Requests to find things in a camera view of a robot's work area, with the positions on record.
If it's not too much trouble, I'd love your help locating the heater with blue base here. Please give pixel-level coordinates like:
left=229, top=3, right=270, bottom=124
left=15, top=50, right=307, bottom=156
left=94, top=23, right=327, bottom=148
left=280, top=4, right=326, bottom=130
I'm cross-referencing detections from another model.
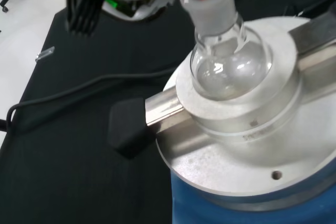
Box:
left=107, top=14, right=336, bottom=224

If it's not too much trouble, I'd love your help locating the clear cloth clip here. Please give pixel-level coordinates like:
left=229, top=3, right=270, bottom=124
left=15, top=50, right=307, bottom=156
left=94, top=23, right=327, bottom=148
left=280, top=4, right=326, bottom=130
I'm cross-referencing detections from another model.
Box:
left=35, top=46, right=56, bottom=62

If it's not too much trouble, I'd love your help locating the thick black power cable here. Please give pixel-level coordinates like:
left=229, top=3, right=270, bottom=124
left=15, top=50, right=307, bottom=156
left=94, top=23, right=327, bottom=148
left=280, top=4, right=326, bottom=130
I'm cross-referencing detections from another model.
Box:
left=0, top=72, right=174, bottom=133

